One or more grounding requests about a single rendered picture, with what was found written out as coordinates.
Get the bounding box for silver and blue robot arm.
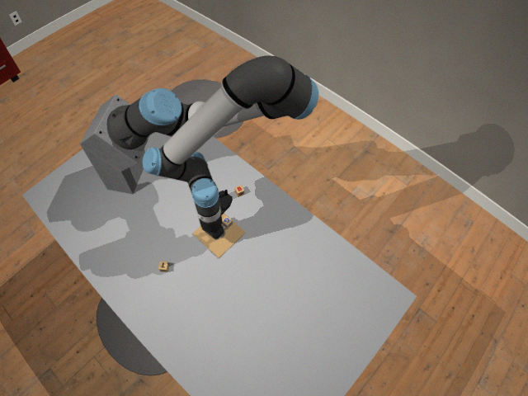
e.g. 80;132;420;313
107;55;318;217

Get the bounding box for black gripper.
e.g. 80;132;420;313
197;190;233;239

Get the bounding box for tan wooden letter block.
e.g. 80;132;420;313
222;215;233;229
158;261;169;272
234;185;245;197

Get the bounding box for tan flat mat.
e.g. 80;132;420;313
193;222;246;258

